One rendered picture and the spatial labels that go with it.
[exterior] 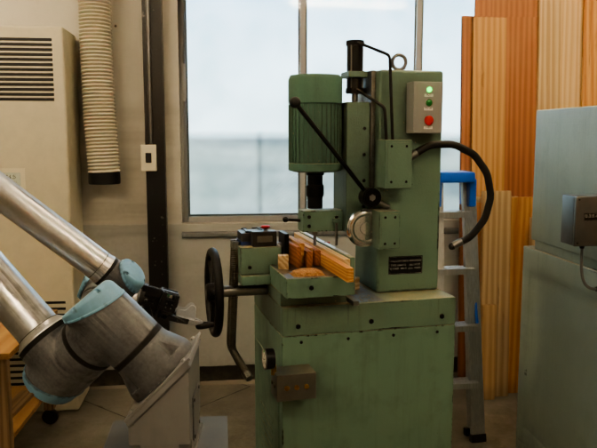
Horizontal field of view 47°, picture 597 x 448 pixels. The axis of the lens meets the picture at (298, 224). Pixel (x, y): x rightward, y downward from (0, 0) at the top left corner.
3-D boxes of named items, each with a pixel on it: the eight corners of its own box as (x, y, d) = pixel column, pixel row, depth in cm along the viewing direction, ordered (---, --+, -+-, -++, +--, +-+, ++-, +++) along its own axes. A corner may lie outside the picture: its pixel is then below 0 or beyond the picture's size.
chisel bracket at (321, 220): (297, 234, 231) (297, 209, 230) (337, 232, 235) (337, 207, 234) (303, 236, 224) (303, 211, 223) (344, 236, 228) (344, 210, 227)
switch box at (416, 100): (405, 133, 221) (406, 82, 219) (433, 133, 224) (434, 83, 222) (413, 132, 215) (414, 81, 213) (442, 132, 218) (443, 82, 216)
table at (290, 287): (223, 264, 256) (223, 247, 255) (302, 260, 263) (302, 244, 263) (254, 301, 198) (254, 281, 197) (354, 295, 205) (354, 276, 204)
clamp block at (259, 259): (233, 267, 233) (233, 241, 232) (272, 265, 237) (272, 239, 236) (240, 276, 219) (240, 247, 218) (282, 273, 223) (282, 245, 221)
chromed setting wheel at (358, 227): (344, 247, 221) (345, 208, 219) (380, 245, 224) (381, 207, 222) (347, 248, 218) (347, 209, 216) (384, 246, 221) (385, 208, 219)
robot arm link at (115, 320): (144, 340, 159) (88, 287, 158) (99, 382, 165) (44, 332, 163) (165, 313, 174) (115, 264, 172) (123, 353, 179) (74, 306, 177)
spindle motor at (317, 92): (282, 171, 233) (282, 76, 229) (332, 170, 237) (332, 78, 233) (295, 173, 216) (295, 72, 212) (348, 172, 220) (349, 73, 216)
